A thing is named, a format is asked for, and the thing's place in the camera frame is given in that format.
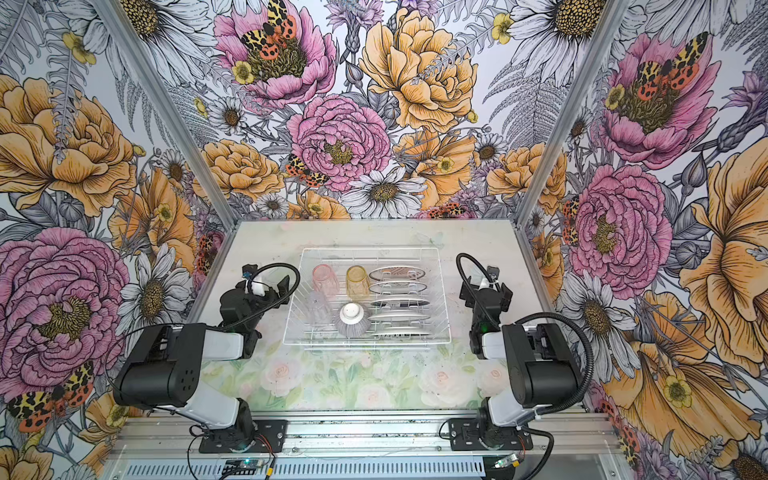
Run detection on teal rimmed deep plate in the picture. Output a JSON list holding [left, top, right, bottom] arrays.
[[369, 310, 431, 322]]

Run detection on red green rimmed plate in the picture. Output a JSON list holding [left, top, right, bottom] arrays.
[[370, 295, 430, 309]]

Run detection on orange patterned plate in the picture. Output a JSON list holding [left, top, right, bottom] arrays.
[[369, 265, 426, 282]]

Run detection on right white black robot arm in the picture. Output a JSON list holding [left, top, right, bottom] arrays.
[[453, 268, 595, 450]]

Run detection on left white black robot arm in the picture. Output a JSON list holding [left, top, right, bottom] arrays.
[[111, 262, 301, 453]]

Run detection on clear plastic cup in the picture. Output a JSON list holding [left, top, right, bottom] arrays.
[[306, 290, 333, 326]]

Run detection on purple striped bowl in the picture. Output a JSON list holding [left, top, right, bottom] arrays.
[[335, 302, 371, 339]]

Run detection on yellow plastic cup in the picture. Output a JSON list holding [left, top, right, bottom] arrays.
[[346, 265, 370, 301]]

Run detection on green circuit board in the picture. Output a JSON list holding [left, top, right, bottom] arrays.
[[221, 459, 262, 479]]

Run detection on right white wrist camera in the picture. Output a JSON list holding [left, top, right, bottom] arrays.
[[479, 266, 500, 290]]

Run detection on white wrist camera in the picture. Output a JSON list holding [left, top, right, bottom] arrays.
[[242, 264, 267, 297], [479, 266, 500, 290]]

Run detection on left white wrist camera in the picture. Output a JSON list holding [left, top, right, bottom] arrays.
[[242, 264, 267, 297]]

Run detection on left black cable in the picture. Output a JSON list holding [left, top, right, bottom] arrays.
[[223, 262, 301, 332]]

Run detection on white wire dish rack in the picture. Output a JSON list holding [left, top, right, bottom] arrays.
[[283, 246, 452, 350]]

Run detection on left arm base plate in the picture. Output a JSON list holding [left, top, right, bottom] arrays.
[[198, 420, 288, 454]]

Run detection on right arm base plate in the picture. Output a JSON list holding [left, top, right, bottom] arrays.
[[440, 418, 533, 451]]

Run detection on aluminium front rail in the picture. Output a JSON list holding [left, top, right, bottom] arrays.
[[107, 413, 625, 480]]

